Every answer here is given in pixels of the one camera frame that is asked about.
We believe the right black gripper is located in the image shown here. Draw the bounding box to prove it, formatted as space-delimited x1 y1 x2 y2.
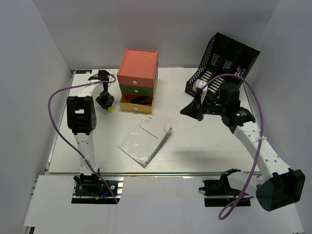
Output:
181 93 227 121

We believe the black yellow highlighter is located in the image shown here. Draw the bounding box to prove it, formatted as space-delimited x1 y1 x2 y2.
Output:
108 106 115 113

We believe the yellow bottom drawer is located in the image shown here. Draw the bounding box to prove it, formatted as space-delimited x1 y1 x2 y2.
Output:
119 93 154 114

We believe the green drawer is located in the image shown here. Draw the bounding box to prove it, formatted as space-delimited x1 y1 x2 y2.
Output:
119 84 156 96

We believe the black pink highlighter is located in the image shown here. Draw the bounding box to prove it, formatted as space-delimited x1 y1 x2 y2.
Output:
131 96 153 106

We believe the orange top drawer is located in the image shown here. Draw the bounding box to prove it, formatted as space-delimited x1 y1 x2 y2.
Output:
117 49 158 88

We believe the white safety instructions booklet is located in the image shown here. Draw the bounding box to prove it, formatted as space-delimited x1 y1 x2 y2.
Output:
118 114 172 168

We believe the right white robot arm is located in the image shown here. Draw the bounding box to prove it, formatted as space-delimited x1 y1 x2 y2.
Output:
180 81 305 211

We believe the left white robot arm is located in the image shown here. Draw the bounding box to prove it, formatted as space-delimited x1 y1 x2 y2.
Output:
66 70 115 176

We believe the black label sticker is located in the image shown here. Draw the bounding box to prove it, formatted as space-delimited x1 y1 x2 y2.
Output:
75 70 92 74

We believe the black file organizer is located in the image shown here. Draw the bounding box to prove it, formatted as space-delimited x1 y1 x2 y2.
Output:
185 33 260 97

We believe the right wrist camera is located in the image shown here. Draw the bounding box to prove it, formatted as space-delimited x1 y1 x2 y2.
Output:
192 79 208 98

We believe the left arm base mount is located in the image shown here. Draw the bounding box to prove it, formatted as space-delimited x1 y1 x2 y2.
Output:
71 174 123 205

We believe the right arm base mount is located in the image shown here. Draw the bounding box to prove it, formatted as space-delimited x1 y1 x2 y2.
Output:
198 169 262 207

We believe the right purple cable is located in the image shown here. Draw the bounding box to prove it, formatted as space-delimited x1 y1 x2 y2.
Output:
204 73 265 221

